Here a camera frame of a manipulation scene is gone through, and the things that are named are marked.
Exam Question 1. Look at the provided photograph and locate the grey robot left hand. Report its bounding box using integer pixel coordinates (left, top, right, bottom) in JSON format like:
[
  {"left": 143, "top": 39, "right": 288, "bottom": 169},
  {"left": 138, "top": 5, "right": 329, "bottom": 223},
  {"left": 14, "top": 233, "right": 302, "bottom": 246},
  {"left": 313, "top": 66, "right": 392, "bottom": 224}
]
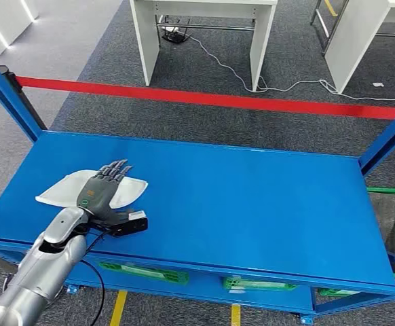
[{"left": 76, "top": 159, "right": 134, "bottom": 225}]

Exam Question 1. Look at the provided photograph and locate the blue metal shelf rack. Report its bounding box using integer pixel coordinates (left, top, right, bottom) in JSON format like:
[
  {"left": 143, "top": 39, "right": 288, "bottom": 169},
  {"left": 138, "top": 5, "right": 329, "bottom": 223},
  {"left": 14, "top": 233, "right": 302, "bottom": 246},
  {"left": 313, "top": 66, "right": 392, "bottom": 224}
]
[{"left": 0, "top": 47, "right": 395, "bottom": 326}]

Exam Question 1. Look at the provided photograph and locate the red barrier belt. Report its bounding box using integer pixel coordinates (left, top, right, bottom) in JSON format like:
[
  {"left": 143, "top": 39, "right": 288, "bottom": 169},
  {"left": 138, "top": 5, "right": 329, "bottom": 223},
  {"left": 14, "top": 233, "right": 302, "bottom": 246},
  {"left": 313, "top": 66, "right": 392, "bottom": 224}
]
[{"left": 0, "top": 76, "right": 395, "bottom": 121}]

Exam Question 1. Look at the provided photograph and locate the black network device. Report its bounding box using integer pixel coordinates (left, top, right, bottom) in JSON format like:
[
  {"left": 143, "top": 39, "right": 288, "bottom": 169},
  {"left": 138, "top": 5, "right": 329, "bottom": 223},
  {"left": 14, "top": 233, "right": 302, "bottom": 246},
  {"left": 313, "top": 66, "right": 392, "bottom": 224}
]
[{"left": 161, "top": 26, "right": 192, "bottom": 45}]

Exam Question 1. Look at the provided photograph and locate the white lit plinth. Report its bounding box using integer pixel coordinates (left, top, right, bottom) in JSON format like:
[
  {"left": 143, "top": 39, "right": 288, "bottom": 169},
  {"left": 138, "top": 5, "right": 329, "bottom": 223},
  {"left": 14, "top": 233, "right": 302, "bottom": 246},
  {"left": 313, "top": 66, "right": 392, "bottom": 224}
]
[{"left": 0, "top": 0, "right": 40, "bottom": 57}]

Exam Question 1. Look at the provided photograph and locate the white desk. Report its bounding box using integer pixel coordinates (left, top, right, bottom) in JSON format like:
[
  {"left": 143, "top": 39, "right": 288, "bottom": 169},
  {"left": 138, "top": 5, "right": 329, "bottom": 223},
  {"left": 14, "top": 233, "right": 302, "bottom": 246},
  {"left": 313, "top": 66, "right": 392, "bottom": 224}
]
[
  {"left": 129, "top": 0, "right": 279, "bottom": 92},
  {"left": 324, "top": 0, "right": 395, "bottom": 95}
]

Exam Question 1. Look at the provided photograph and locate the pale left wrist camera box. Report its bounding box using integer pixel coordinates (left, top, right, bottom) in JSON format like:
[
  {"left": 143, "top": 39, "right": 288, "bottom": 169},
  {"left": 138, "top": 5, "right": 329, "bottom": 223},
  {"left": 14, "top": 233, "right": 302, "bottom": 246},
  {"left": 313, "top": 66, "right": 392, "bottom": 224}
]
[{"left": 110, "top": 210, "right": 149, "bottom": 238}]

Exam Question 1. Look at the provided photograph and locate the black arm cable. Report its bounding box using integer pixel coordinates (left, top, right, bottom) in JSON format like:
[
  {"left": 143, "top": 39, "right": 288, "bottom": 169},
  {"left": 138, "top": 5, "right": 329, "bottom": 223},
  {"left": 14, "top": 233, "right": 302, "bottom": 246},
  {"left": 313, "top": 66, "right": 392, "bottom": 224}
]
[{"left": 80, "top": 230, "right": 107, "bottom": 326}]

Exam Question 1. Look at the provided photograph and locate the black stanchion post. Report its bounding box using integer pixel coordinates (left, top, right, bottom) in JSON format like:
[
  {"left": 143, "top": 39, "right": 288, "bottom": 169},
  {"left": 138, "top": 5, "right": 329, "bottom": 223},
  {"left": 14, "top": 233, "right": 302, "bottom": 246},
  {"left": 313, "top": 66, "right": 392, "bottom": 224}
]
[{"left": 0, "top": 65, "right": 48, "bottom": 131}]

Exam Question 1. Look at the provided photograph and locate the white floor cable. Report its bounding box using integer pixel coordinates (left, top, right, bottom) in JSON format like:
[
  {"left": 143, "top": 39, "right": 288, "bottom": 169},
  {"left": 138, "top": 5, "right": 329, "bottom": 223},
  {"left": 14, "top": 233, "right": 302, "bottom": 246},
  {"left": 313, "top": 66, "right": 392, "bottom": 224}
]
[{"left": 188, "top": 35, "right": 395, "bottom": 103}]

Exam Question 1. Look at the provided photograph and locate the grey metal frame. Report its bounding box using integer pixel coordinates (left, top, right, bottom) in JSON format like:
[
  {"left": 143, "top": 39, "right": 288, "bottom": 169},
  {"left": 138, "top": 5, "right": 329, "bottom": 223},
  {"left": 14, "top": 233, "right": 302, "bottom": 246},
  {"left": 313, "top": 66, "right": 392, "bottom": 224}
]
[{"left": 310, "top": 0, "right": 349, "bottom": 58}]

